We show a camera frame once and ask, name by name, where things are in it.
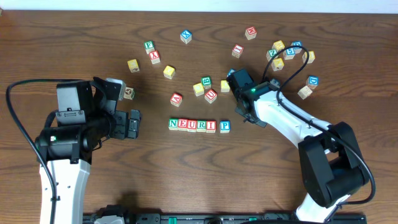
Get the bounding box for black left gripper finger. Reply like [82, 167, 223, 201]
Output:
[92, 77, 118, 115]
[127, 110, 142, 139]

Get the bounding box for blue P wooden block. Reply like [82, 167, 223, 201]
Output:
[220, 121, 231, 133]

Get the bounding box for red i wooden block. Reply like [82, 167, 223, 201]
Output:
[206, 121, 216, 133]
[231, 44, 244, 58]

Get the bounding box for green N wooden block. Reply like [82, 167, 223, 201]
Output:
[169, 118, 178, 130]

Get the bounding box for green R wooden block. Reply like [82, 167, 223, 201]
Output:
[197, 120, 206, 133]

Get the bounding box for red E wooden block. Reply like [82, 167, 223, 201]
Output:
[177, 119, 188, 131]

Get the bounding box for red u wooden block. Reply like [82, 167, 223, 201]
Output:
[205, 89, 218, 104]
[187, 119, 197, 133]

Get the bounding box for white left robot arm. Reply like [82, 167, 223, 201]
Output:
[35, 77, 141, 223]

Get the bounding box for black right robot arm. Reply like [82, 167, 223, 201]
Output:
[229, 81, 374, 223]

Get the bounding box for soccer ball J wooden block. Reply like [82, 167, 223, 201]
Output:
[124, 87, 135, 100]

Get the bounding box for yellow acorn wooden block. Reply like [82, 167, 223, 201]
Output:
[127, 59, 139, 73]

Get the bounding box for blue 2 wooden block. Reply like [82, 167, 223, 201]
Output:
[270, 78, 280, 88]

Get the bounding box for red A wooden block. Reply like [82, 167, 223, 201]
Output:
[170, 93, 183, 107]

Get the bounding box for blue L wooden block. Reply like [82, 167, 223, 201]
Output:
[227, 68, 235, 76]

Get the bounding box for green B wooden block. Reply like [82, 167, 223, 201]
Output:
[201, 76, 212, 90]

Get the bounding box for yellow O wooden block left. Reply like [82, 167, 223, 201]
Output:
[164, 65, 175, 79]

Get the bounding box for yellow C wooden block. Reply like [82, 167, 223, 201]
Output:
[193, 83, 205, 96]

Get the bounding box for red Y wooden block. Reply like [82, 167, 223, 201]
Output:
[149, 50, 160, 64]

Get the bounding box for yellow brush side wooden block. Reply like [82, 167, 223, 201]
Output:
[271, 58, 284, 72]

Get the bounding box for green F wooden block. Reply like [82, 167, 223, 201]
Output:
[144, 40, 155, 54]

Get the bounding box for plain top 3 wooden block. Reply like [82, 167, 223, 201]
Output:
[297, 86, 313, 100]

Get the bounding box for green Z wooden block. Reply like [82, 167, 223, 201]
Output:
[266, 49, 278, 62]

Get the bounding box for blue D wooden block lower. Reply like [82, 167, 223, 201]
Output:
[306, 75, 319, 90]

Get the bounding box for blue d wooden block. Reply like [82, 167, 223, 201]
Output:
[306, 75, 319, 90]
[291, 40, 302, 54]

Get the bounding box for blue 5 wooden block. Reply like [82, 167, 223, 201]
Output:
[283, 47, 295, 60]

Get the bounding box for yellow soccer side wooden block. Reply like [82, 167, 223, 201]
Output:
[272, 40, 285, 52]

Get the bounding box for blue D wooden block upper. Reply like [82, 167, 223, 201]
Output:
[291, 40, 302, 54]

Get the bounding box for red top far wooden block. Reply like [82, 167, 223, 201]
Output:
[245, 26, 257, 40]

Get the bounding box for yellow 8 wooden block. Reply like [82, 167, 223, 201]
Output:
[302, 51, 315, 63]

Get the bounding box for blue X wooden block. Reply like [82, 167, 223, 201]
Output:
[180, 30, 192, 44]

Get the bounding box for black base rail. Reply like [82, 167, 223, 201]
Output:
[83, 204, 368, 224]

